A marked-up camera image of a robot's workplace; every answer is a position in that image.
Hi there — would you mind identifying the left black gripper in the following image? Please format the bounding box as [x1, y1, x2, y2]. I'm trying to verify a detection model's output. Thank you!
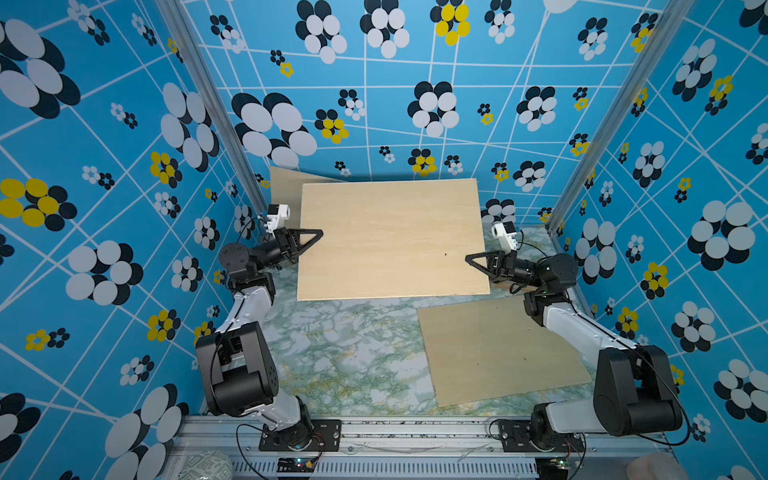
[250, 235, 323, 278]

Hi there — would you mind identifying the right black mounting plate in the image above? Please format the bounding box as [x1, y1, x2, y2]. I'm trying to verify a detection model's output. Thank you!
[488, 419, 585, 454]

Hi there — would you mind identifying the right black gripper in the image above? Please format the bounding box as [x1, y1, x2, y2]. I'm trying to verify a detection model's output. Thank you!
[466, 256, 544, 295]

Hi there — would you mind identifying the plywood board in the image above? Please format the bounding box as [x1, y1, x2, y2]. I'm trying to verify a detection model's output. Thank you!
[297, 179, 490, 301]
[269, 167, 339, 228]
[418, 296, 591, 407]

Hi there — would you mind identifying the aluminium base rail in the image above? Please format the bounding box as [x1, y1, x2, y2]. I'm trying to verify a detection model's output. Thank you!
[161, 416, 677, 479]

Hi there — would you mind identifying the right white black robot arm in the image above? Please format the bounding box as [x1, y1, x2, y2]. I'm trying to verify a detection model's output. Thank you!
[465, 251, 690, 450]

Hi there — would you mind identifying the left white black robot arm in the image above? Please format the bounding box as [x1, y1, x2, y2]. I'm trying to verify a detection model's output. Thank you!
[195, 227, 323, 450]

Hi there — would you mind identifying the black mounting plate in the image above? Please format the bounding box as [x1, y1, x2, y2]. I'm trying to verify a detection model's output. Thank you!
[259, 419, 342, 453]
[488, 419, 585, 454]

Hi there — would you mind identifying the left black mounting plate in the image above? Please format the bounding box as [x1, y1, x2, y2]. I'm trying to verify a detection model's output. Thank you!
[259, 419, 342, 453]

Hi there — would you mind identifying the pink round object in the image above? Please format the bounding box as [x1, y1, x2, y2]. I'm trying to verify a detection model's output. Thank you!
[626, 452, 679, 480]

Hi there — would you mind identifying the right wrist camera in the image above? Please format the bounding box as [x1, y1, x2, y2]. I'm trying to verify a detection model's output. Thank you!
[491, 221, 523, 253]

